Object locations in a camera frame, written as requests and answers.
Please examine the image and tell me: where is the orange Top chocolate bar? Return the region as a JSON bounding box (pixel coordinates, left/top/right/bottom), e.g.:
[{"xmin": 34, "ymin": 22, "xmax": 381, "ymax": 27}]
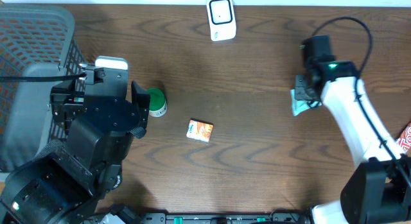
[{"xmin": 396, "ymin": 123, "xmax": 411, "ymax": 152}]

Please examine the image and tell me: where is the small orange tissue pack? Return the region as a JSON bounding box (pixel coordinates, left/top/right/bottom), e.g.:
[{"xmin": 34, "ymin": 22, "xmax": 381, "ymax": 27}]
[{"xmin": 186, "ymin": 119, "xmax": 214, "ymax": 142}]

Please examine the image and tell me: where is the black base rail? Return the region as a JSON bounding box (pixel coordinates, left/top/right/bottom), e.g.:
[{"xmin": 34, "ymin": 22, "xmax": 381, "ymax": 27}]
[{"xmin": 137, "ymin": 212, "xmax": 300, "ymax": 224}]

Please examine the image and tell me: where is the light blue wipes packet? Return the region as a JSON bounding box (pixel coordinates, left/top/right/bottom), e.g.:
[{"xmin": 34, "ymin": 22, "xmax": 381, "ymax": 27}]
[{"xmin": 290, "ymin": 89, "xmax": 322, "ymax": 116}]

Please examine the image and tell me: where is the left black camera cable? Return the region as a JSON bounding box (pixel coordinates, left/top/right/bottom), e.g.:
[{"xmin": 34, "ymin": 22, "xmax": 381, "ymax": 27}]
[{"xmin": 0, "ymin": 72, "xmax": 87, "ymax": 83}]

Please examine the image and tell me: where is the grey plastic shopping basket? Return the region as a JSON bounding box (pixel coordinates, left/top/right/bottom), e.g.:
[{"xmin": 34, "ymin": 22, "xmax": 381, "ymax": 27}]
[{"xmin": 1, "ymin": 4, "xmax": 84, "ymax": 173}]

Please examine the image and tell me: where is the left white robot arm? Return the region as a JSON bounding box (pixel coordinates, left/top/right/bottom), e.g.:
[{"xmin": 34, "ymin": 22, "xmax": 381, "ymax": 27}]
[{"xmin": 1, "ymin": 67, "xmax": 150, "ymax": 223}]

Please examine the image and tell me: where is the green lid jar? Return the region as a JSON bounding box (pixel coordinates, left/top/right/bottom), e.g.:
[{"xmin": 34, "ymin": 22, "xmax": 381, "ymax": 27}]
[{"xmin": 147, "ymin": 88, "xmax": 168, "ymax": 117}]

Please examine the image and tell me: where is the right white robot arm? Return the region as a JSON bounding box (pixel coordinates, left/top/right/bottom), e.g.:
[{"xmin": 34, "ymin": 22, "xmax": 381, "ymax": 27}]
[{"xmin": 300, "ymin": 55, "xmax": 410, "ymax": 223}]

